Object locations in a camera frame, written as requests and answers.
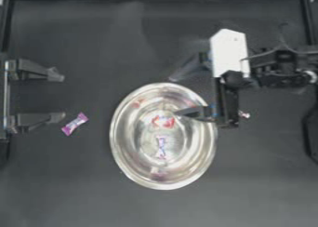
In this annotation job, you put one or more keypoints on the black white red candy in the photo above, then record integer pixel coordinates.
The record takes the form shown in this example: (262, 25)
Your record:
(243, 114)

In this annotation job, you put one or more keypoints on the magenta candy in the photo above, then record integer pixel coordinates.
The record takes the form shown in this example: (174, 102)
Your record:
(74, 123)

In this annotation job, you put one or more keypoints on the purple candy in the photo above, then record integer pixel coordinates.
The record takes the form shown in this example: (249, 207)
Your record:
(162, 147)

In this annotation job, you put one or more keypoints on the steel bowl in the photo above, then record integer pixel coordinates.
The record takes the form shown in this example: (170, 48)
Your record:
(163, 175)

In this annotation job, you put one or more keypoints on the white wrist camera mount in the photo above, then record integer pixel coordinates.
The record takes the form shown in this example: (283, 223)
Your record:
(227, 50)

